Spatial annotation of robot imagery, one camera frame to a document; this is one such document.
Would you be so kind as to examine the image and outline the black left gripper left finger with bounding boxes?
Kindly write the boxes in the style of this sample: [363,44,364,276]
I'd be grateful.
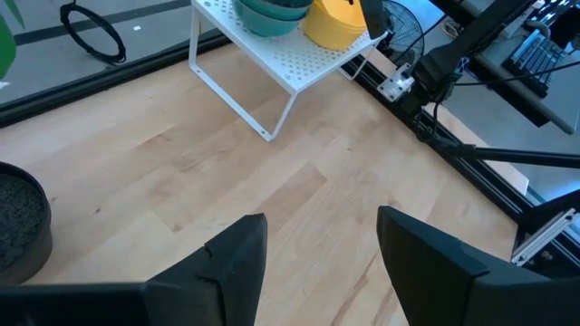
[143,212,269,326]

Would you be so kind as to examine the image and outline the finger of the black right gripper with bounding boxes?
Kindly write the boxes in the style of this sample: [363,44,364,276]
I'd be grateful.
[360,0,390,41]

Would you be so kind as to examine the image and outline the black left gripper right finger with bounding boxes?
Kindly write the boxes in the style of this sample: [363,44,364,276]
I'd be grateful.
[375,206,491,326]

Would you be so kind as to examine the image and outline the yellow plastic mini bowl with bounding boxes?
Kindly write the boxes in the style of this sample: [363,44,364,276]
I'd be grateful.
[301,0,369,52]

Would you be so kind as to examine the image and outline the teal patterned ceramic bowl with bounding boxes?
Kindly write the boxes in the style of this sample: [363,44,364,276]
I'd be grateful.
[232,0,304,38]
[238,0,314,22]

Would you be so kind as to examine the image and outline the white perforated metal shelf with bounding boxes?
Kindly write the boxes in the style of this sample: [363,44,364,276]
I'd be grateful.
[188,0,391,143]

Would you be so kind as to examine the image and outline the silver aluminium profile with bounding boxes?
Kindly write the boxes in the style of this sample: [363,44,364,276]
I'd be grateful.
[510,206,577,267]

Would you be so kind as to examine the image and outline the black keyboard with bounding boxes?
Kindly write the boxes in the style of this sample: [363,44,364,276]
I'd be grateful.
[501,27,568,99]

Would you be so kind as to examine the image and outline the grey desk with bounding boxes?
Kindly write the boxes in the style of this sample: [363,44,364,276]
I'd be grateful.
[466,26,580,136]

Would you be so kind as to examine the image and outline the black plant pot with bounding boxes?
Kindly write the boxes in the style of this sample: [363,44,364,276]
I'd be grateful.
[0,161,54,286]

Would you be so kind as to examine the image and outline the black wire fan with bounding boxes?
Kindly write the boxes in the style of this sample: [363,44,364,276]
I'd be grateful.
[381,0,426,69]

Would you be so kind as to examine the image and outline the silver mounting bracket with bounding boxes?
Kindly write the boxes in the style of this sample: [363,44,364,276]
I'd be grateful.
[376,62,416,103]

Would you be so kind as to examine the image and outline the black coiled cable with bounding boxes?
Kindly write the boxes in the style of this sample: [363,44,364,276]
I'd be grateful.
[59,2,128,66]

